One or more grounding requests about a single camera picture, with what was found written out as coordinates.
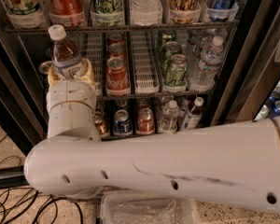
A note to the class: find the right fridge door frame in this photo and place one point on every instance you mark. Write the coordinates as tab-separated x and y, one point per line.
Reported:
252	66

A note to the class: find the red coca-cola can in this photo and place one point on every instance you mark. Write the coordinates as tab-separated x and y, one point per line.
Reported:
116	50
115	38
116	74

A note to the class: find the bottom shelf water bottle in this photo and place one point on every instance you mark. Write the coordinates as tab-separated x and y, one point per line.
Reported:
169	115

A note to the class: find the bottom shelf red can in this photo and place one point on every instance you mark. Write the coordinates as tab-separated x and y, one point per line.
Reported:
145	121

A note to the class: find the bottom shelf gold can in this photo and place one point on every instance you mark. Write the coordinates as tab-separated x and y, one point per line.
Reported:
99	121

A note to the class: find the tea bottle with white cap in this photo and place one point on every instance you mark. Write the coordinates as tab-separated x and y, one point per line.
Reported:
65	55

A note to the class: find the rear clear water bottle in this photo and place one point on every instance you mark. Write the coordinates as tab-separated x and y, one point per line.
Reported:
196	41

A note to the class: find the front blue pepsi can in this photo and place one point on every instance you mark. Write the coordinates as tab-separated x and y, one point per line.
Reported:
44	67

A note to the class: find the front clear water bottle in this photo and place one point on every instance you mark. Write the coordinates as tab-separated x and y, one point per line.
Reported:
203	76

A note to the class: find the open fridge door left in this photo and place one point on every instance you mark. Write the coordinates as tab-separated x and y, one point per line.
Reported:
17	127

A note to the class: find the front green lacroix can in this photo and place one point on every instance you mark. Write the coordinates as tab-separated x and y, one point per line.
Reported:
176	70

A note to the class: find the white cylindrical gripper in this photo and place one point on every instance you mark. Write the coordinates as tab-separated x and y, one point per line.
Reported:
72	92

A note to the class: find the bottom shelf blue can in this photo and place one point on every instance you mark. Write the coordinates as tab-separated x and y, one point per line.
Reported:
122	123

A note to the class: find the blue can behind right door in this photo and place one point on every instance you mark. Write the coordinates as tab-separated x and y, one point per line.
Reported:
275	109

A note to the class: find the front red coca-cola can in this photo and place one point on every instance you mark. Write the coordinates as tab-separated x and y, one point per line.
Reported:
116	74

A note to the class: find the clear plastic bin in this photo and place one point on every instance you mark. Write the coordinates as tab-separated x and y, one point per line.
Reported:
134	207

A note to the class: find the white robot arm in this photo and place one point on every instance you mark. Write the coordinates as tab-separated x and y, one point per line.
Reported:
236	164

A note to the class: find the clear water bottle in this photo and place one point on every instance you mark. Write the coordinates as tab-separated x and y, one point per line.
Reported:
203	76
196	41

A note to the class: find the bottom shelf tea bottle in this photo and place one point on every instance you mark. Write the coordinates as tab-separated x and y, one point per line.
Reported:
193	115

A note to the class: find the rear red coca-cola can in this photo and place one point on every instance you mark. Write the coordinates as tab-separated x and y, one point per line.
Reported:
115	38

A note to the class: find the empty white shelf tray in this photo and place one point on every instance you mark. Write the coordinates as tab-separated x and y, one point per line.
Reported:
145	74

